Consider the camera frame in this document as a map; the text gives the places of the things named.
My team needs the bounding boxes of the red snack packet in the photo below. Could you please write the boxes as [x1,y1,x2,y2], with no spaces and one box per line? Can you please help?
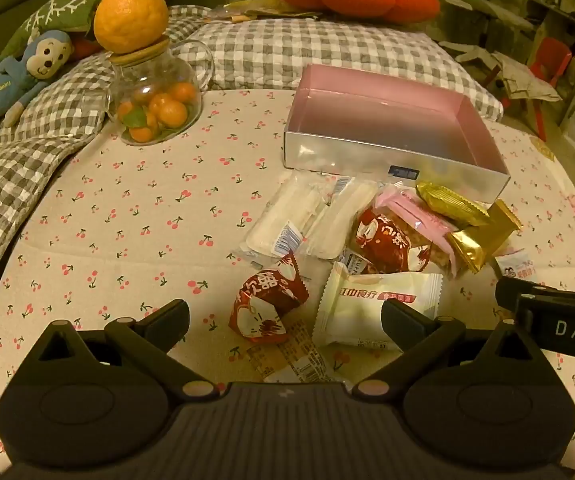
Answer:
[350,207,433,273]
[228,252,309,345]

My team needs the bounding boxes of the white office chair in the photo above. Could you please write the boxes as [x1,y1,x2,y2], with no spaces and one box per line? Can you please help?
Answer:
[437,0,538,81]

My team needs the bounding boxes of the red plastic chair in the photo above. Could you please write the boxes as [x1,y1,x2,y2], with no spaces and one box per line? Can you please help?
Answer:
[527,36,575,142]

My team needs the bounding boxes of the large orange citrus fruit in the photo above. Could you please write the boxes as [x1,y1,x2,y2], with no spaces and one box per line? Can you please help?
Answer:
[92,0,170,54]

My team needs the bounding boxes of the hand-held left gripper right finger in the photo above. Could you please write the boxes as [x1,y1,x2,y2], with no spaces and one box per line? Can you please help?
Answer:
[350,299,553,402]

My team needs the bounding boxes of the small red cushion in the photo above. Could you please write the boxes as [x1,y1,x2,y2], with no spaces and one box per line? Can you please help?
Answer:
[70,35,103,59]

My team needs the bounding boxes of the small white cartoon packet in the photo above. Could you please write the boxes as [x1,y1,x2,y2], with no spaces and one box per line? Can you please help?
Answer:
[492,247,535,281]

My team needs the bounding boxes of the pink cardboard box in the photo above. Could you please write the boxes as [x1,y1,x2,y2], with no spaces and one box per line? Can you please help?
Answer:
[282,64,511,201]

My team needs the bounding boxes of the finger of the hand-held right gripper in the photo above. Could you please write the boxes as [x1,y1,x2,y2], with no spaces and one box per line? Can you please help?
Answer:
[496,276,558,311]

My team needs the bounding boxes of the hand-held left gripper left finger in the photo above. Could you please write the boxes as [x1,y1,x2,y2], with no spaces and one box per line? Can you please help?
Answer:
[15,299,223,402]

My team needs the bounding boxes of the pink snack packet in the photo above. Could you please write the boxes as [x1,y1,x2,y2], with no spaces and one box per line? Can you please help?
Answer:
[372,183,461,278]

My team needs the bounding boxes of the dark foil snack packet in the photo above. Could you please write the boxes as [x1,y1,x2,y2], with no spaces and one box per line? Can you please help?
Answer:
[345,249,383,276]

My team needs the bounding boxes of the yellow plastic wrapper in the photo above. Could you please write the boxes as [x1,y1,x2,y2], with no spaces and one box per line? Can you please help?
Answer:
[210,0,318,23]

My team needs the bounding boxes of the wooden jar lid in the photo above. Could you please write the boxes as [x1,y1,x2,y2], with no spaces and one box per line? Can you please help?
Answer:
[109,35,171,66]

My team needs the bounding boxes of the grey checkered pillow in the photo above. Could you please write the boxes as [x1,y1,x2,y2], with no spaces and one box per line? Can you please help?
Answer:
[168,4,504,122]

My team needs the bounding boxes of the crumpled brown paper bag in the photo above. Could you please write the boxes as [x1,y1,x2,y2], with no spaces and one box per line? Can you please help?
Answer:
[492,52,563,103]

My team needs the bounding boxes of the cream white snack packet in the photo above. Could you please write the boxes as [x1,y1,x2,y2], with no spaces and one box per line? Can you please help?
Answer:
[312,261,444,352]

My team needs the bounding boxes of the white translucent snack packet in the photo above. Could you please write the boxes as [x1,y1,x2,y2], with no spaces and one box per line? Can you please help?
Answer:
[302,175,381,261]
[239,170,328,267]

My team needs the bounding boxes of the orange label snack packet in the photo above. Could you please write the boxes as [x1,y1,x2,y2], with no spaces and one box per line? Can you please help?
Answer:
[245,322,341,383]

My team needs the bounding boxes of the blue monkey plush toy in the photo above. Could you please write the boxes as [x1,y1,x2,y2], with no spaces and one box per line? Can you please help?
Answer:
[0,29,74,147]

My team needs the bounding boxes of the shiny gold packet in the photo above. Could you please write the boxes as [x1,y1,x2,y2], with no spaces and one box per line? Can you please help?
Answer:
[416,181,491,227]

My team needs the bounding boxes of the round glass jar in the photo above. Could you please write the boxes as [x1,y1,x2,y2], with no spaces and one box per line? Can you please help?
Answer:
[106,35,216,147]

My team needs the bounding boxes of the grey checkered blanket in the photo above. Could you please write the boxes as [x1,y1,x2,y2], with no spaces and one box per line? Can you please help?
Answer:
[0,52,118,341]

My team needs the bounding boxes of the green snowflake pattern cushion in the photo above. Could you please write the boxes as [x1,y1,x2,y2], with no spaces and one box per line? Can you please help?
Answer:
[0,0,181,63]

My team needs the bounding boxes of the cluster of small oranges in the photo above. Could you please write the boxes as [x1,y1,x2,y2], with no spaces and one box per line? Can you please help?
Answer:
[118,81,199,143]

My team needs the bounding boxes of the gold snack bar packet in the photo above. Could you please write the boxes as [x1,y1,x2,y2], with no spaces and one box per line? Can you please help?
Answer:
[446,199,524,274]

